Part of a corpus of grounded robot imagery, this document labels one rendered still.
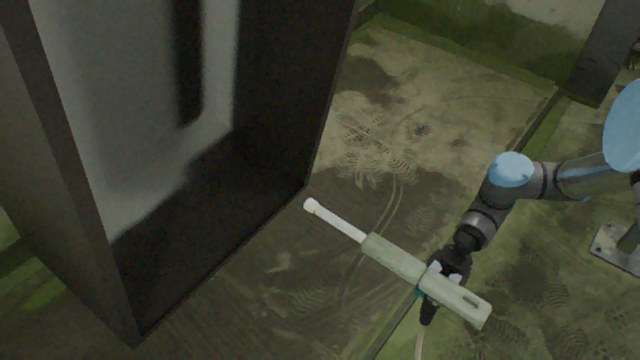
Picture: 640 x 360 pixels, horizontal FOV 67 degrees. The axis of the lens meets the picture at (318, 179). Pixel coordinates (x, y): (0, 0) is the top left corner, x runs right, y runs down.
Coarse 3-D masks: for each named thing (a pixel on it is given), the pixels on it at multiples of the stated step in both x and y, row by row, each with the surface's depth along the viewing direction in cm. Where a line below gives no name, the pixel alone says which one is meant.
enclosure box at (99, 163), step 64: (0, 0) 35; (64, 0) 79; (128, 0) 90; (192, 0) 104; (256, 0) 104; (320, 0) 93; (0, 64) 42; (64, 64) 87; (128, 64) 100; (192, 64) 118; (256, 64) 117; (320, 64) 104; (0, 128) 56; (64, 128) 48; (128, 128) 113; (192, 128) 136; (256, 128) 133; (320, 128) 113; (0, 192) 86; (64, 192) 55; (128, 192) 123; (192, 192) 127; (256, 192) 131; (64, 256) 83; (128, 256) 113; (192, 256) 116; (128, 320) 90
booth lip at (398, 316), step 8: (552, 96) 235; (552, 104) 231; (544, 112) 226; (536, 120) 222; (536, 128) 220; (528, 136) 214; (520, 144) 211; (520, 152) 211; (448, 240) 175; (408, 296) 159; (416, 296) 160; (408, 304) 157; (400, 312) 155; (392, 320) 153; (400, 320) 154; (384, 328) 151; (392, 328) 151; (384, 336) 149; (376, 344) 147; (368, 352) 146; (376, 352) 146
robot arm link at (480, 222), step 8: (464, 216) 119; (472, 216) 117; (480, 216) 117; (456, 224) 119; (464, 224) 117; (472, 224) 115; (480, 224) 115; (488, 224) 116; (480, 232) 115; (488, 232) 115; (496, 232) 118; (488, 240) 115
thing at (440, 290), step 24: (336, 216) 116; (360, 240) 112; (384, 240) 110; (384, 264) 109; (408, 264) 106; (432, 288) 102; (456, 288) 102; (432, 312) 111; (456, 312) 102; (480, 312) 98
